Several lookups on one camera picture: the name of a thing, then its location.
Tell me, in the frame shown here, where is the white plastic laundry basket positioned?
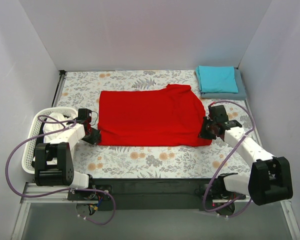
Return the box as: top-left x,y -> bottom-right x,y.
21,107 -> 78,175

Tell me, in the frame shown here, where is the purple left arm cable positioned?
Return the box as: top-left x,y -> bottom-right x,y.
5,114 -> 117,225

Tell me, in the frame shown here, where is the folded turquoise t shirt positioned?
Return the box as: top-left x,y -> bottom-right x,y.
195,65 -> 238,93

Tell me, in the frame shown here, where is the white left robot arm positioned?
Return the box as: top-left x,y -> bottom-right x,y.
34,123 -> 101,200

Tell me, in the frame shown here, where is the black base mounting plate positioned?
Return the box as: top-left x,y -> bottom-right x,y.
67,178 -> 237,211

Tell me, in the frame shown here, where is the aluminium frame rail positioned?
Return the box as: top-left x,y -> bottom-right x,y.
21,181 -> 73,204

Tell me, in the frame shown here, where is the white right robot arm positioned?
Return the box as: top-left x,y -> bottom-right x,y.
199,117 -> 293,206

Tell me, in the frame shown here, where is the black garment in basket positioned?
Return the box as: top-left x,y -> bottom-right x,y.
32,113 -> 77,171

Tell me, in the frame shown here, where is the folded grey-blue t shirt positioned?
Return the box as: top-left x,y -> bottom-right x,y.
201,69 -> 247,101

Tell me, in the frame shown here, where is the white t shirt in basket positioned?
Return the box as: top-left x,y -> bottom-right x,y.
42,112 -> 70,143

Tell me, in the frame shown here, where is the red t shirt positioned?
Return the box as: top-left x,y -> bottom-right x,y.
97,84 -> 212,147

